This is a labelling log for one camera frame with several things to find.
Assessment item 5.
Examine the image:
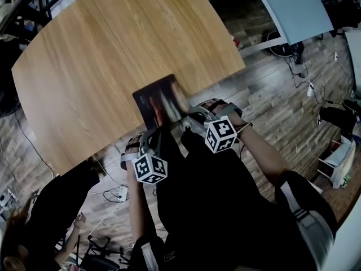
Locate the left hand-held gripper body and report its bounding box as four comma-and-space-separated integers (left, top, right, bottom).
120, 129, 169, 186

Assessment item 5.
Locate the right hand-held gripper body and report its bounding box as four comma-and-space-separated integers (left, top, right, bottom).
180, 102, 244, 154

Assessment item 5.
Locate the person's left forearm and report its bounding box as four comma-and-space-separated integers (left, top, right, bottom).
126, 167, 159, 244

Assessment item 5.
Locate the person's right forearm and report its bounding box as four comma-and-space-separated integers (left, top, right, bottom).
236, 120, 289, 183

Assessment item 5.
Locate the white desk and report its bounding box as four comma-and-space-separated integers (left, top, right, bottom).
344, 29, 361, 91

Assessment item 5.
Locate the person's left hand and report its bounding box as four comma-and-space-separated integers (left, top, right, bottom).
125, 135, 142, 160

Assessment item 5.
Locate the person's right hand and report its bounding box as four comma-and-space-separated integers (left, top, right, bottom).
204, 98, 246, 127

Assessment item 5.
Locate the person's black clothing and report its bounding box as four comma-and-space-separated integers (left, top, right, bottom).
131, 124, 339, 271

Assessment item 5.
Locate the black office chair base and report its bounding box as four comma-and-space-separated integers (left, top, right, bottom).
80, 234, 127, 271

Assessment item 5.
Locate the pale blue-grey table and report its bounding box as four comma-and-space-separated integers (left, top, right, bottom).
249, 0, 336, 46

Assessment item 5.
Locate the thin wrist bracelet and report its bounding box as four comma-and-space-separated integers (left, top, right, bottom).
236, 122, 254, 134

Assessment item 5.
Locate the white floor cable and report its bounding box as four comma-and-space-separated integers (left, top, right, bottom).
87, 190, 125, 238

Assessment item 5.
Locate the black floor cable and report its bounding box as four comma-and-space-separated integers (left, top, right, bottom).
283, 45, 333, 106

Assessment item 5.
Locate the black metal frame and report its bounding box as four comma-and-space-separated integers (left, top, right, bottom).
0, 0, 82, 43

